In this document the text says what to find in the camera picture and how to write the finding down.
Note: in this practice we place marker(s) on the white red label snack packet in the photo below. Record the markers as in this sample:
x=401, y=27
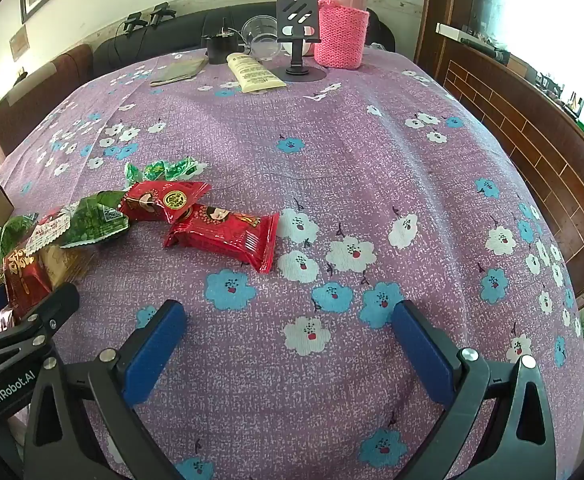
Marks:
x=47, y=230

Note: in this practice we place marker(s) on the pink thermos with knit sleeve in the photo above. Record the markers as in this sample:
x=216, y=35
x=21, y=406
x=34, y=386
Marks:
x=344, y=20

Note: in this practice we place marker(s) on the green twisted candy wrapper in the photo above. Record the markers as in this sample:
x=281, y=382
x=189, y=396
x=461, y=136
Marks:
x=164, y=170

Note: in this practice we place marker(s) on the dark green snack packet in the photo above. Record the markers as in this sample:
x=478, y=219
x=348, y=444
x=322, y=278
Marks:
x=97, y=220

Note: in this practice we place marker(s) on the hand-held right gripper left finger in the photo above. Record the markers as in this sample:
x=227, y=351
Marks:
x=154, y=355

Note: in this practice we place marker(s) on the grey green pouch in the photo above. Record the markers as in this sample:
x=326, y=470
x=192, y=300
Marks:
x=179, y=71

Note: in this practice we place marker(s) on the purple floral tablecloth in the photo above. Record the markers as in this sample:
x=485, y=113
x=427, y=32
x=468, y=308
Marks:
x=372, y=210

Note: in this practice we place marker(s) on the white flat box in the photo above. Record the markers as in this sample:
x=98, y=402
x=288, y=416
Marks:
x=452, y=31

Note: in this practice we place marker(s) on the black phone stand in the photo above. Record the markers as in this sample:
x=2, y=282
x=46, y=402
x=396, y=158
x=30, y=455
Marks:
x=297, y=15

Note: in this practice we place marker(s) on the small wall plaque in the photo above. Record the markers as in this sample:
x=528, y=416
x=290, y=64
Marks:
x=18, y=42

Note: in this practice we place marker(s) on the long red snack packet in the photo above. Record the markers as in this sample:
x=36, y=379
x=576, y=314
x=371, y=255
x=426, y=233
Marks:
x=232, y=235

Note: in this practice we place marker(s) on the black device on sofa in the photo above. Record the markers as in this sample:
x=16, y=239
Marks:
x=134, y=22
x=162, y=12

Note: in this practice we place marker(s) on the brown armchair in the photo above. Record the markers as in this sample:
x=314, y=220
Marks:
x=47, y=90

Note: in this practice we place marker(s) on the short red snack packet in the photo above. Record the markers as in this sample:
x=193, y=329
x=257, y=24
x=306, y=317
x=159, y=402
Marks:
x=157, y=202

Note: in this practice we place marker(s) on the green leafy snack packet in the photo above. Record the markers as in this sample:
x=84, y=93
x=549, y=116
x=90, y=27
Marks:
x=14, y=230

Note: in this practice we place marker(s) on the clear yellow snack packet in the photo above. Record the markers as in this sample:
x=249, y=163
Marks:
x=64, y=262

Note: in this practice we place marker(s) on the small black pot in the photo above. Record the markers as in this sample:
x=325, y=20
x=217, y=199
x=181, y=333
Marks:
x=218, y=47

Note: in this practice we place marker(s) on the brown red snack packet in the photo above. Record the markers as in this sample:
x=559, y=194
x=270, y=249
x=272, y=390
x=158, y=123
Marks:
x=22, y=275

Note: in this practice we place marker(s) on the brown wooden cabinet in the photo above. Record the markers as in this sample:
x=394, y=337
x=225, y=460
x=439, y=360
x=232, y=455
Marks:
x=522, y=125

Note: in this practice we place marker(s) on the cream coloured tube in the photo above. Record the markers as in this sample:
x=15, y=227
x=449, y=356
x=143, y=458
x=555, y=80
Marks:
x=252, y=72

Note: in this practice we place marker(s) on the black sofa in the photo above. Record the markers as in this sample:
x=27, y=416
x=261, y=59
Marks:
x=172, y=30

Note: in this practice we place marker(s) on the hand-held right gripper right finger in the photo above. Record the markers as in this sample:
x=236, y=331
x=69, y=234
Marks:
x=422, y=355

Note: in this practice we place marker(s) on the clear glass cup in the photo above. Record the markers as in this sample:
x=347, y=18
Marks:
x=262, y=35

